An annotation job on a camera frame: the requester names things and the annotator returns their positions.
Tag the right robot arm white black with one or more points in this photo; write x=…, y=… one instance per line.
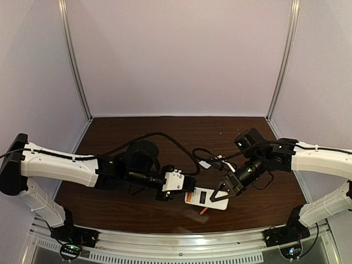
x=290, y=155

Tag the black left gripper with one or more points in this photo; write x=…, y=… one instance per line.
x=167, y=194

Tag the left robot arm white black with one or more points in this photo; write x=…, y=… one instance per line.
x=24, y=161

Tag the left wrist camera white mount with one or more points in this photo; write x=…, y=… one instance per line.
x=176, y=181

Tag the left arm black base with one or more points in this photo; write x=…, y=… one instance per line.
x=72, y=238

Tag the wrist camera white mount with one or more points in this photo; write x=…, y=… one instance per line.
x=176, y=181
x=223, y=165

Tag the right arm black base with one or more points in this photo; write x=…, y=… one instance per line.
x=293, y=231

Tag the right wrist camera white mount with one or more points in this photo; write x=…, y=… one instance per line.
x=223, y=165

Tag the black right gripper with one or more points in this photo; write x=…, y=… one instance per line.
x=232, y=183

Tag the grey battery compartment cover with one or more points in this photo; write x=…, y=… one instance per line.
x=204, y=164

